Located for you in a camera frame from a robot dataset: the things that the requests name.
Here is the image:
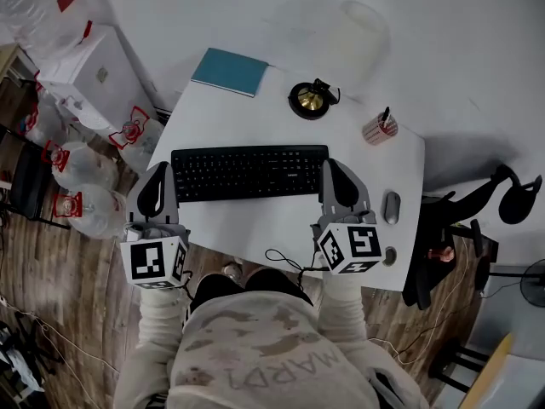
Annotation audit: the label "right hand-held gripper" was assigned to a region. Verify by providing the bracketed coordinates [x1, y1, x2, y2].
[310, 158, 383, 276]

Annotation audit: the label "black cable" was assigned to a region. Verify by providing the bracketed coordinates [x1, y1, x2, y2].
[264, 248, 325, 294]

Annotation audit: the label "clear bag of empty bottles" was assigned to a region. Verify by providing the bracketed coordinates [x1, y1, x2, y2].
[0, 0, 93, 59]

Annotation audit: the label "black keyboard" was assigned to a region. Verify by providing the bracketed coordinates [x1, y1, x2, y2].
[170, 144, 330, 204]

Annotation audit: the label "black standing fan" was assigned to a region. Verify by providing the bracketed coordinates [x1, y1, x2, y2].
[488, 258, 545, 320]

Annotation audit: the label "person's left forearm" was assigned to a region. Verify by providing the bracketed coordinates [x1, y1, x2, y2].
[136, 285, 189, 351]

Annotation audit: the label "person's beige camouflage sweatshirt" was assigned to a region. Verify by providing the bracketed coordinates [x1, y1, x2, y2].
[112, 290, 429, 409]

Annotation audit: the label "striped pen cup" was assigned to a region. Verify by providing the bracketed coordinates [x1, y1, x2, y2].
[361, 112, 399, 147]

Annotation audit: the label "black office chair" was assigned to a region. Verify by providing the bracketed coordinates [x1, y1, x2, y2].
[402, 164, 543, 311]

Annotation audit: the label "black folding chair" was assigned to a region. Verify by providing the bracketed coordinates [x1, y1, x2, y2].
[0, 125, 72, 232]

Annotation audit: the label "white water dispenser cabinet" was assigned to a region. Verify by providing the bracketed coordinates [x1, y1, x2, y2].
[37, 23, 159, 132]

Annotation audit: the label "black-based lamp with white shade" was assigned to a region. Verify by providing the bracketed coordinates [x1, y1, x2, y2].
[272, 0, 391, 122]

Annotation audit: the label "black stool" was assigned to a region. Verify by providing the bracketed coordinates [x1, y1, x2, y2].
[427, 337, 491, 395]

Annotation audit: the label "black tripod stand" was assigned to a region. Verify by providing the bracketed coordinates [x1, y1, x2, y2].
[0, 313, 65, 402]

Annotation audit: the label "white floor cable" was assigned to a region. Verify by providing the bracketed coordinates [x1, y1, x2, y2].
[0, 296, 121, 409]
[368, 236, 470, 366]

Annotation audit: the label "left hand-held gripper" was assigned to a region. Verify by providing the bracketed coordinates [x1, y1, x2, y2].
[120, 161, 192, 291]

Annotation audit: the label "person's black trousers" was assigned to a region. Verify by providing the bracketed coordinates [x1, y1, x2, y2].
[189, 268, 314, 314]

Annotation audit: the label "person's right forearm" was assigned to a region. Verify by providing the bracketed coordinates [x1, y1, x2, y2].
[317, 268, 368, 345]

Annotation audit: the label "grey computer mouse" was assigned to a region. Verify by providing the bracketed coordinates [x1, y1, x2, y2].
[383, 191, 402, 226]

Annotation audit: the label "cluster of clear water jugs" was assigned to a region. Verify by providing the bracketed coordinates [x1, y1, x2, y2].
[19, 87, 167, 240]

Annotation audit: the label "teal notebook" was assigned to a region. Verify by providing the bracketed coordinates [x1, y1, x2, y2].
[190, 47, 270, 99]

